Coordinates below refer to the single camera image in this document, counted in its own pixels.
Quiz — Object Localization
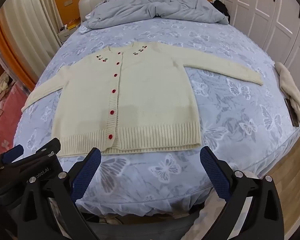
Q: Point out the white nightstand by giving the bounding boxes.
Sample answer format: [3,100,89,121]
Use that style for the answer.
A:
[57,24,81,46]

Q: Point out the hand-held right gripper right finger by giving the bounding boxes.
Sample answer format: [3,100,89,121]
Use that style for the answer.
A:
[199,146,284,240]

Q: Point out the cream knit cardigan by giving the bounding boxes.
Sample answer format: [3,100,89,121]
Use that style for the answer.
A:
[21,42,263,157]

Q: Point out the butterfly print bed sheet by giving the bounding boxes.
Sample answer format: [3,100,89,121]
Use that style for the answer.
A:
[14,17,300,217]

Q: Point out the beige curtain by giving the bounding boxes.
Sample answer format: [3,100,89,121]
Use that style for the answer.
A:
[0,0,63,80]

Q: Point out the pink blanket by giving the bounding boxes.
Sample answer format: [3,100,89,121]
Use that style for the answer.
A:
[0,80,24,160]

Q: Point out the cream folded cloth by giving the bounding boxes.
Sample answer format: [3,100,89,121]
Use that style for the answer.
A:
[274,62,300,131]

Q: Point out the black bag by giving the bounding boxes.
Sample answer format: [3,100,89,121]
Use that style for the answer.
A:
[212,0,231,24]

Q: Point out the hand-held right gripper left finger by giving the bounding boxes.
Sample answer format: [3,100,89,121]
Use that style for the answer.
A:
[17,147,103,240]

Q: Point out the dark flat strip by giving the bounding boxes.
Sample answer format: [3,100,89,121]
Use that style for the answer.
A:
[285,97,300,127]

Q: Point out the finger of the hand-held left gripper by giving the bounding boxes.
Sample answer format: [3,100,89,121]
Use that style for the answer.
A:
[1,144,24,163]
[35,137,61,157]

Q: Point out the crumpled light cloth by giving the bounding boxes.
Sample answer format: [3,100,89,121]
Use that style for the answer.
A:
[0,73,16,96]

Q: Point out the white panelled wardrobe doors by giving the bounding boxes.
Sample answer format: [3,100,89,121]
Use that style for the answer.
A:
[219,0,300,98]

